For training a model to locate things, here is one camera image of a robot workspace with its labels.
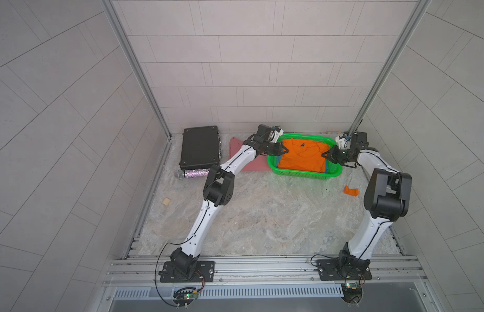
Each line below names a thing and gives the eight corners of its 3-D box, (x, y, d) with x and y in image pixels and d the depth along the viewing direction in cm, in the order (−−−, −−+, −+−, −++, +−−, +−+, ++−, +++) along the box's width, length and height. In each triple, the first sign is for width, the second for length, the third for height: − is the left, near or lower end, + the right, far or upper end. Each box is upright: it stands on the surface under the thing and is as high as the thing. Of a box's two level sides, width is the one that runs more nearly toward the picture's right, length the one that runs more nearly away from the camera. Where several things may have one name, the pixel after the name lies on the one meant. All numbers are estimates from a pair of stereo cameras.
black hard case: (175, 172, 101) (172, 166, 97) (187, 132, 120) (185, 125, 116) (218, 172, 101) (217, 166, 97) (223, 132, 120) (222, 125, 116)
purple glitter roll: (177, 180, 98) (174, 175, 94) (179, 173, 101) (176, 168, 97) (208, 181, 98) (206, 176, 94) (209, 173, 101) (207, 168, 97)
